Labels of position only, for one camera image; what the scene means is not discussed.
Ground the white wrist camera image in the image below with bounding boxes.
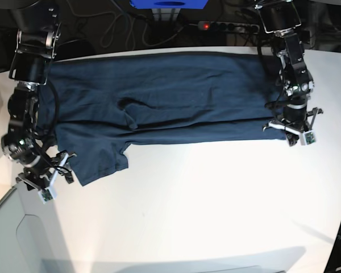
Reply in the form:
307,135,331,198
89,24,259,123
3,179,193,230
38,187,57,204
300,130,317,146

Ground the blue T-shirt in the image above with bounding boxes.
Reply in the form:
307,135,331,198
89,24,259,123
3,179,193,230
38,52,285,185

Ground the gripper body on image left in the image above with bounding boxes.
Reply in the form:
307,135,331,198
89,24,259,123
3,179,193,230
15,151,77,191

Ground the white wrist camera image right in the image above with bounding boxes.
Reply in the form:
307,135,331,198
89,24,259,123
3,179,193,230
300,130,317,146

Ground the blue box with oval hole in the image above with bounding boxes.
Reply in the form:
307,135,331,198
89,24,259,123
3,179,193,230
130,0,208,10

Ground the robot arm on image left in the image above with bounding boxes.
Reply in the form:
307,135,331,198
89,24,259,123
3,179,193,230
1,1,73,192

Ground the aluminium profile post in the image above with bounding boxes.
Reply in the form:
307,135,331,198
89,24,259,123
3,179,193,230
151,8,180,22

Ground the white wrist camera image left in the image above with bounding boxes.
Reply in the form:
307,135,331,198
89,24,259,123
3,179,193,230
38,187,57,204

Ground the black power strip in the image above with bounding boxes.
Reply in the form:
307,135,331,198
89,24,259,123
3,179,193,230
197,21,260,35

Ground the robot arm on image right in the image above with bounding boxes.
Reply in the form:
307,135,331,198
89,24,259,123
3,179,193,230
253,1,323,146

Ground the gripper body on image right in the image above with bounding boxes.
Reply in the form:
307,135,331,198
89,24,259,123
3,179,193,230
262,106,323,137

